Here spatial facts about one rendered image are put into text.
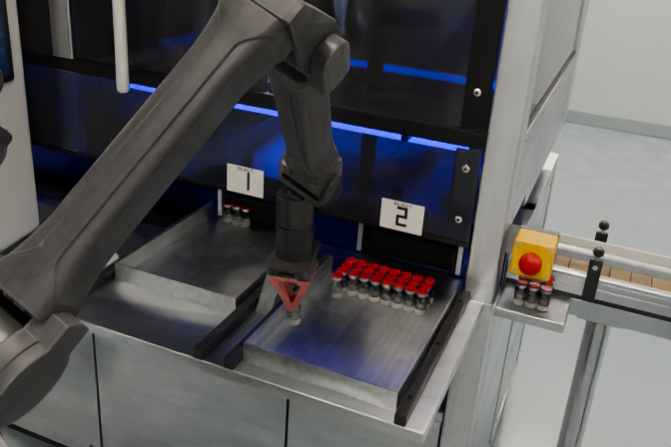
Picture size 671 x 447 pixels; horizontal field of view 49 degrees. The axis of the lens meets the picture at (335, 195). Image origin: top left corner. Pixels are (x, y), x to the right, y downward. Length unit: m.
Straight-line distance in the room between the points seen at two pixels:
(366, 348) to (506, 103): 0.48
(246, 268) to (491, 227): 0.48
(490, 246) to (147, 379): 0.97
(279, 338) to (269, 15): 0.75
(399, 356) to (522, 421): 1.40
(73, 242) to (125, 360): 1.37
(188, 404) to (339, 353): 0.75
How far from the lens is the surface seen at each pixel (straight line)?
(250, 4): 0.63
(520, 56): 1.26
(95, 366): 2.04
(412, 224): 1.40
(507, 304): 1.44
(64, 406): 2.21
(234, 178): 1.53
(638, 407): 2.83
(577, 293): 1.51
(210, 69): 0.61
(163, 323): 1.31
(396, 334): 1.29
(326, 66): 0.68
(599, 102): 6.00
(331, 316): 1.32
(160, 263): 1.49
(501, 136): 1.30
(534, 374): 2.83
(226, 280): 1.42
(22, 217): 1.79
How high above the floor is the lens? 1.59
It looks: 23 degrees down
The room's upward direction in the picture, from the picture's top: 4 degrees clockwise
